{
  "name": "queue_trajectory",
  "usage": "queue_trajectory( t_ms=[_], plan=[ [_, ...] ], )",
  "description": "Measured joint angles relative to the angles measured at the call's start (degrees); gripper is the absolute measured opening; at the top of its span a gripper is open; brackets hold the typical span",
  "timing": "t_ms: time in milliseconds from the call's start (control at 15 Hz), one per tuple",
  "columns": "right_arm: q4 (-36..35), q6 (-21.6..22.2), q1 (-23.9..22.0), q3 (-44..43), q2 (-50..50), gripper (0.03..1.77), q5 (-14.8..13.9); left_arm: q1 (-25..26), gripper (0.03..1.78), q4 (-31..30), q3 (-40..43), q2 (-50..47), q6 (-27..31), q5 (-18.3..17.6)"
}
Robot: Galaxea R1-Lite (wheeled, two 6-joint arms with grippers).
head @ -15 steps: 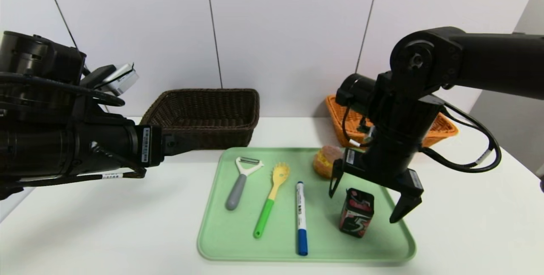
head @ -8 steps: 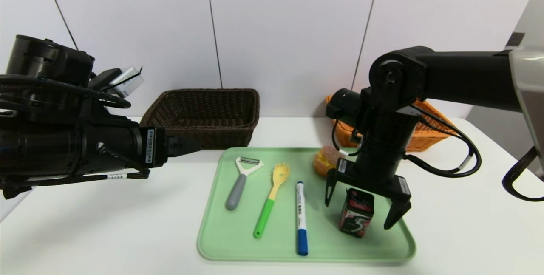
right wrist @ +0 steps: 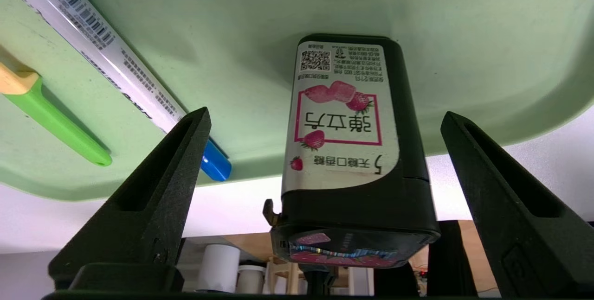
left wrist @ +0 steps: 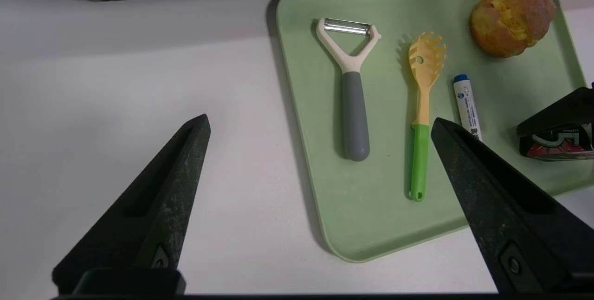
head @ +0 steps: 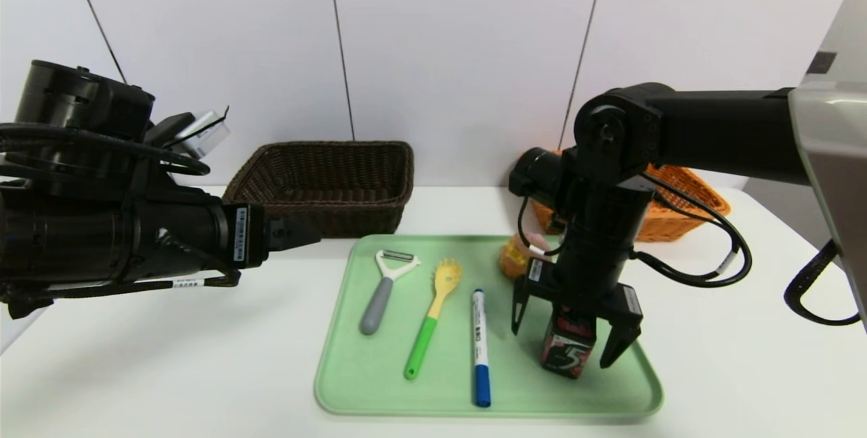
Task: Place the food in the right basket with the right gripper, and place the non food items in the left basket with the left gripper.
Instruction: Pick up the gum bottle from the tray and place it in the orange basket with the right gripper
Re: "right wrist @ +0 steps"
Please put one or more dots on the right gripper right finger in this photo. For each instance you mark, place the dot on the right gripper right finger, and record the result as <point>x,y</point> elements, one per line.
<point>519,216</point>

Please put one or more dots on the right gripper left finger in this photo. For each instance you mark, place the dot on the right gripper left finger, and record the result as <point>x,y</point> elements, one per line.
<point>148,207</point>

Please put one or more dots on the white marker blue cap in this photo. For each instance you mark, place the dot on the white marker blue cap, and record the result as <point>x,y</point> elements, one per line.
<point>93,35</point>

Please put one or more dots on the black strawberry gum box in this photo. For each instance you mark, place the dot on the black strawberry gum box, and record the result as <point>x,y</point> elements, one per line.
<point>343,119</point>

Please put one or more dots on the tall white cylinder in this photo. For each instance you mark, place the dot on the tall white cylinder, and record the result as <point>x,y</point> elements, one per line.
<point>218,267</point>

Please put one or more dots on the short white cylinder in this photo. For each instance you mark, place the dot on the short white cylinder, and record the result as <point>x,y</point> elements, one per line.
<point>251,281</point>

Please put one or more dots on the wooden stool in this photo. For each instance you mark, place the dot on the wooden stool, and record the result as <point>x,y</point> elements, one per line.
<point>293,279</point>

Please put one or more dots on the light green plastic tray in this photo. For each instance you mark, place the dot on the light green plastic tray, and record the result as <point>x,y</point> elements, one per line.
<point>464,35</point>

